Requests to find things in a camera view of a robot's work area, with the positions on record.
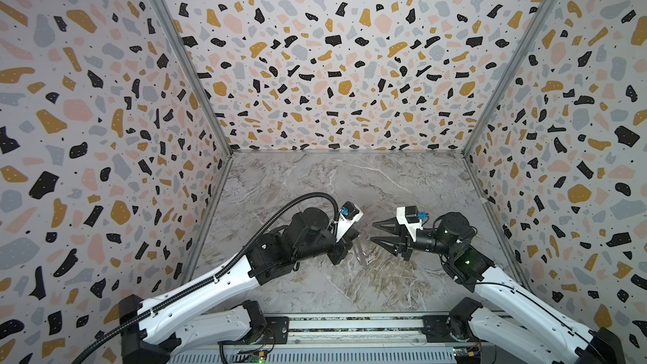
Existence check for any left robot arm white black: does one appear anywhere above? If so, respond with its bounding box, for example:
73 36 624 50
119 202 363 363

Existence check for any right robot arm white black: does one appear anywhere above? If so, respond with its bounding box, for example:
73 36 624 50
371 206 625 363

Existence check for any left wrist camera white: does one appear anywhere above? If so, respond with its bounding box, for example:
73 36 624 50
333 202 364 242

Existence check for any black corrugated cable conduit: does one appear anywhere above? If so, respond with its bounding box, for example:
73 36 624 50
70 191 340 364

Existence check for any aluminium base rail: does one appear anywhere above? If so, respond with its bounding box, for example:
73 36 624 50
141 312 567 350

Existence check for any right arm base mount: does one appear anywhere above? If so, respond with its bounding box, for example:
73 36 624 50
421 314 480 343

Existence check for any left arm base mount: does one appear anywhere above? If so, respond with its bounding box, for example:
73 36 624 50
222 315 290 345

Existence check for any white perforated cable duct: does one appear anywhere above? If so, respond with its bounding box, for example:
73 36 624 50
166 347 458 364

